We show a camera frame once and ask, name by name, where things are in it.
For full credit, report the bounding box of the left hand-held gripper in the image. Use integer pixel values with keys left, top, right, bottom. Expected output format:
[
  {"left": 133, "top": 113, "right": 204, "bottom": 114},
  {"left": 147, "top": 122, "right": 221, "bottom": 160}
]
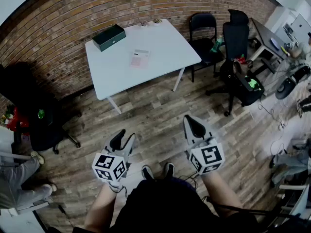
[{"left": 91, "top": 129, "right": 136, "bottom": 192}]

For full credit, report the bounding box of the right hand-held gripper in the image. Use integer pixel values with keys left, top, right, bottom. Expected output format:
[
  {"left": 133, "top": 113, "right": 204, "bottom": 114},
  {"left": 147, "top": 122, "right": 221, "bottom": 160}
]
[{"left": 183, "top": 115, "right": 225, "bottom": 176}]

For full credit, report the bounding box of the white and pink calculator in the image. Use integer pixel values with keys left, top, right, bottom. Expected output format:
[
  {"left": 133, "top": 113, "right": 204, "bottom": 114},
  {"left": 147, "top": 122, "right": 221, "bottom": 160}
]
[{"left": 129, "top": 49, "right": 152, "bottom": 70}]

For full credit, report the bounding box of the person's left forearm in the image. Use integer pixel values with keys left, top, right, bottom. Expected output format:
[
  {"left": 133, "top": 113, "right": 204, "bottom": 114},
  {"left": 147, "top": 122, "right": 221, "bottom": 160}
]
[{"left": 84, "top": 182, "right": 122, "bottom": 233}]

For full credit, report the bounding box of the person's right forearm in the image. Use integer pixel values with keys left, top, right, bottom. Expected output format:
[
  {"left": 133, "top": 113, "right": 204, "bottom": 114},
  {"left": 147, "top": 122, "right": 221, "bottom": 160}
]
[{"left": 201, "top": 171, "right": 243, "bottom": 217}]

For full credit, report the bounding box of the person's left black shoe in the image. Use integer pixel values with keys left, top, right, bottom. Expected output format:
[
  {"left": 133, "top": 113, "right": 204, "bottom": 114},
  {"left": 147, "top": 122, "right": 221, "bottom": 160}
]
[{"left": 141, "top": 165, "right": 156, "bottom": 181}]

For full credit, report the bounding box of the person's black shoe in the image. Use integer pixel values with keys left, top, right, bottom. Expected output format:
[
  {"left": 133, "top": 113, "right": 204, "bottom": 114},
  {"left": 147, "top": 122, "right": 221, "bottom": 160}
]
[
  {"left": 141, "top": 165, "right": 156, "bottom": 181},
  {"left": 164, "top": 162, "right": 176, "bottom": 179}
]

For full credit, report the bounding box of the person's right black shoe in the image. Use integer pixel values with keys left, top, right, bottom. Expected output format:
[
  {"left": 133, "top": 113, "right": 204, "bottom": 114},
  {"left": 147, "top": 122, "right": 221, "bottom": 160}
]
[{"left": 164, "top": 162, "right": 176, "bottom": 179}]

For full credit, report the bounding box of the white table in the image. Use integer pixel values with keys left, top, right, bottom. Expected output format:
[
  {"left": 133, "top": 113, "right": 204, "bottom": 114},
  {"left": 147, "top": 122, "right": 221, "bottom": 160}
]
[{"left": 85, "top": 18, "right": 203, "bottom": 115}]

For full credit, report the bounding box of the black office chair with headrest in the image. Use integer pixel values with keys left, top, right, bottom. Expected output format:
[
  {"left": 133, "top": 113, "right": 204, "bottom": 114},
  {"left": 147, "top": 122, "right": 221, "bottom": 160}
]
[{"left": 205, "top": 9, "right": 266, "bottom": 117}]

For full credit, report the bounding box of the person's black clothing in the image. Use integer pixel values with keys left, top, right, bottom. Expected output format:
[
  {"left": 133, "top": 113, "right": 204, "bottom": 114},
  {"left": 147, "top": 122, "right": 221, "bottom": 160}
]
[{"left": 47, "top": 175, "right": 259, "bottom": 233}]

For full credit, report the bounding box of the black folding chair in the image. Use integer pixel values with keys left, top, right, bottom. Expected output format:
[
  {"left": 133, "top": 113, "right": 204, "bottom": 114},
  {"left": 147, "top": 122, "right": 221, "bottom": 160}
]
[{"left": 188, "top": 12, "right": 225, "bottom": 83}]

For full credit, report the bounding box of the green plastic bottle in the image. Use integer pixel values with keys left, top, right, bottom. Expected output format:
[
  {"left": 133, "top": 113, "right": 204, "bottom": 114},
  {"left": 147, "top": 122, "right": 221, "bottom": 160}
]
[{"left": 209, "top": 34, "right": 225, "bottom": 53}]

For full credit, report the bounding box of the black swivel chair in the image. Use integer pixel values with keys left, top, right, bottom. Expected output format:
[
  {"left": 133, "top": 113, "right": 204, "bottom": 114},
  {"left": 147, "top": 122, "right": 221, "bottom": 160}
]
[{"left": 0, "top": 61, "right": 83, "bottom": 155}]

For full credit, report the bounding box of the black round speaker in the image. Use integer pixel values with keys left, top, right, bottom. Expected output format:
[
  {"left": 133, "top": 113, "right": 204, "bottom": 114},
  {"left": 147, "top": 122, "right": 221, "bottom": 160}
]
[{"left": 275, "top": 77, "right": 297, "bottom": 100}]

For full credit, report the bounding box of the dark green box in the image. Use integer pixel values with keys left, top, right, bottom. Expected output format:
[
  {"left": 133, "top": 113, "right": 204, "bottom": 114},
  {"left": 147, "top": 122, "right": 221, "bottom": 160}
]
[{"left": 91, "top": 24, "right": 127, "bottom": 52}]

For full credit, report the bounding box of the red bag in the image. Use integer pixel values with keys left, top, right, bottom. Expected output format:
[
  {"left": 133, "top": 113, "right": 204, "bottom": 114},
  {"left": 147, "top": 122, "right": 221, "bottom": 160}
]
[{"left": 5, "top": 105, "right": 30, "bottom": 131}]

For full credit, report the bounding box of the dark desk with white legs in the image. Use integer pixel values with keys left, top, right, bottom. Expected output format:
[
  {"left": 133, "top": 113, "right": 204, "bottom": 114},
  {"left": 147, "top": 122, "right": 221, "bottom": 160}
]
[{"left": 249, "top": 17, "right": 294, "bottom": 75}]

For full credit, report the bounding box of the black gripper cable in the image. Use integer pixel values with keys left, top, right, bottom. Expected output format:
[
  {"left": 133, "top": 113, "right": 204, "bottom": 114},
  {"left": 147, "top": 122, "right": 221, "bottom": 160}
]
[{"left": 178, "top": 174, "right": 212, "bottom": 203}]

